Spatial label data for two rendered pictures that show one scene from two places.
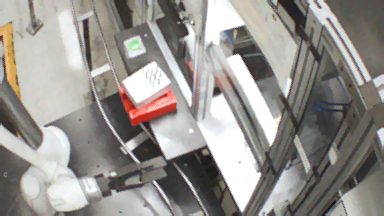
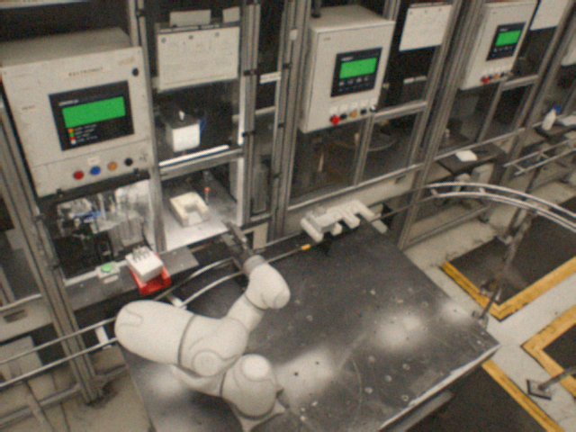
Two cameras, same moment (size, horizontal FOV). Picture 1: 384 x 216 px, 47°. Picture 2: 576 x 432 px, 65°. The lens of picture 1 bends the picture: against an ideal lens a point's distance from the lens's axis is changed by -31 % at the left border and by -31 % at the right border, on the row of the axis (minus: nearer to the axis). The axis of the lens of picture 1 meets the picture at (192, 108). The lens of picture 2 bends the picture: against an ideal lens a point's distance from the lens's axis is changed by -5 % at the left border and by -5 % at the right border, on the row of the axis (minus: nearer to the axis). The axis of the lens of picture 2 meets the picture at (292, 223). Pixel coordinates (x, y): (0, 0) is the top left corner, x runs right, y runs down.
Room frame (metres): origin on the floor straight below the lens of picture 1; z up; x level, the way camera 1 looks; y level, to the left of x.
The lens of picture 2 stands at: (0.64, 1.51, 2.41)
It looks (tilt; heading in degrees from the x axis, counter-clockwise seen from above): 41 degrees down; 260
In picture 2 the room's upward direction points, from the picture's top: 7 degrees clockwise
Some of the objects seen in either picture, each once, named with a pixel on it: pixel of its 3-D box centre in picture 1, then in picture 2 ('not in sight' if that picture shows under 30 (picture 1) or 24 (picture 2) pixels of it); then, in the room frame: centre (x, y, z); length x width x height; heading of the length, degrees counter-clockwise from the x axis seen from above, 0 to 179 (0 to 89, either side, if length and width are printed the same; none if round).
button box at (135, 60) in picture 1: (136, 53); (109, 277); (1.11, 0.20, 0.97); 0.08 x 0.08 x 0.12; 27
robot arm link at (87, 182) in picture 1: (90, 189); (256, 267); (0.53, 0.29, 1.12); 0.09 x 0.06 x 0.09; 27
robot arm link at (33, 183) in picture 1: (37, 192); (252, 381); (0.55, 0.60, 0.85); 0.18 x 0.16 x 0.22; 160
